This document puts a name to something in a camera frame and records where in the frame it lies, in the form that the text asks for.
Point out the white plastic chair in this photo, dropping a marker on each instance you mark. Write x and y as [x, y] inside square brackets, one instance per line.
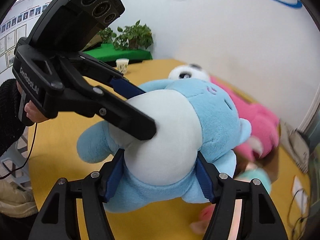
[17, 160]

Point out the pastel pink teal plush toy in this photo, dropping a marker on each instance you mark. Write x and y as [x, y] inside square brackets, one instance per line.
[260, 180]

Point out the beige cloth bag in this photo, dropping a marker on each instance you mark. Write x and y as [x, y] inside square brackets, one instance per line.
[297, 145]

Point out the white patterned cup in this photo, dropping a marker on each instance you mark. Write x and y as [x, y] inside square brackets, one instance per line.
[122, 66]

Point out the person's left forearm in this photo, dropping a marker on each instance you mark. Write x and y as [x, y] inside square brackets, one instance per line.
[10, 120]

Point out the white paper with orange edge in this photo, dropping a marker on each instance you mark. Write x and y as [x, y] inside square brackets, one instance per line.
[300, 192]

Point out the person's left hand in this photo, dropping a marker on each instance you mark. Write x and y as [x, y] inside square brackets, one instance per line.
[33, 112]

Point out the panda plush toy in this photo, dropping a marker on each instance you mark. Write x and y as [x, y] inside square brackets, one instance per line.
[185, 72]

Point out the row of wall photos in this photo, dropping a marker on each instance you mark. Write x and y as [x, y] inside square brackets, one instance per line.
[27, 15]

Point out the green cloth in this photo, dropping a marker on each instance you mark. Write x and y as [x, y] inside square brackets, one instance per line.
[120, 53]

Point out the white wall paper sheets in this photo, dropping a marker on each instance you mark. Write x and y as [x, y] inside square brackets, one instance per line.
[11, 52]

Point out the light blue plush toy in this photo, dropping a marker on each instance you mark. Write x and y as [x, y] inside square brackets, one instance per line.
[175, 135]

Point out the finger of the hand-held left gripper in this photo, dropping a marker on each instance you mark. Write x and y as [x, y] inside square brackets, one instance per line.
[127, 88]
[130, 120]

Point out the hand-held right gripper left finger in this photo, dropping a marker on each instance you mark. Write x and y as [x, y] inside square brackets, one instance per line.
[113, 177]

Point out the green potted plant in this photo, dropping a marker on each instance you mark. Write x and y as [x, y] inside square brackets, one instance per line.
[135, 36]
[107, 35]

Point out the brown cardboard box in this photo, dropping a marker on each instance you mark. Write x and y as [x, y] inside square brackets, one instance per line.
[273, 165]

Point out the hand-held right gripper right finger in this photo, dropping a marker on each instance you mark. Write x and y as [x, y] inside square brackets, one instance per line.
[203, 180]

